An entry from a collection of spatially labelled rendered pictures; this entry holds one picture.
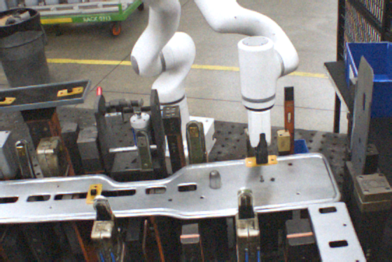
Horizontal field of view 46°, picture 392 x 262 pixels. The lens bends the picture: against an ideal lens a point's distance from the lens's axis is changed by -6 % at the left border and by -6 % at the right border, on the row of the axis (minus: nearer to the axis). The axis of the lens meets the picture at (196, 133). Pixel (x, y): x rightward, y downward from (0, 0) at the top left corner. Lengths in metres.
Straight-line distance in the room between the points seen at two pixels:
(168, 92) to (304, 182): 0.66
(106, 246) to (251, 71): 0.54
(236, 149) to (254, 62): 0.92
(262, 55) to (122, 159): 0.65
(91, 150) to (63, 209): 0.22
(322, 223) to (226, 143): 0.90
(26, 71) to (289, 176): 3.28
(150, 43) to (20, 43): 2.67
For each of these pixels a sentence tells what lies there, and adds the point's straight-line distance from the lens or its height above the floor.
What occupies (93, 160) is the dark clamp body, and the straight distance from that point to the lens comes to 1.50.
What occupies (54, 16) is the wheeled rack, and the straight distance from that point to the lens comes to 5.65.
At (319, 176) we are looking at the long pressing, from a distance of 1.35.
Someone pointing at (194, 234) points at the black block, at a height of 0.99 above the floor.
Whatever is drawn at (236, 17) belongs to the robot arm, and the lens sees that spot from 1.17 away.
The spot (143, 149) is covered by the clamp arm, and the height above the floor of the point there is 1.05.
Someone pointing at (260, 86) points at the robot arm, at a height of 1.31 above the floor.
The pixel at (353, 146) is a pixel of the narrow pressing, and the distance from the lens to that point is 1.37.
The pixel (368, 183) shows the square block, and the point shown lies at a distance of 1.24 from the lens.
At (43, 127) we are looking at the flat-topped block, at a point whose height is 1.06.
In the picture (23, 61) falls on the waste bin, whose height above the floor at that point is 0.36.
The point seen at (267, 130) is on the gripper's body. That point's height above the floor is 1.19.
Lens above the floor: 1.84
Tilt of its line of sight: 33 degrees down
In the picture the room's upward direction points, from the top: 7 degrees counter-clockwise
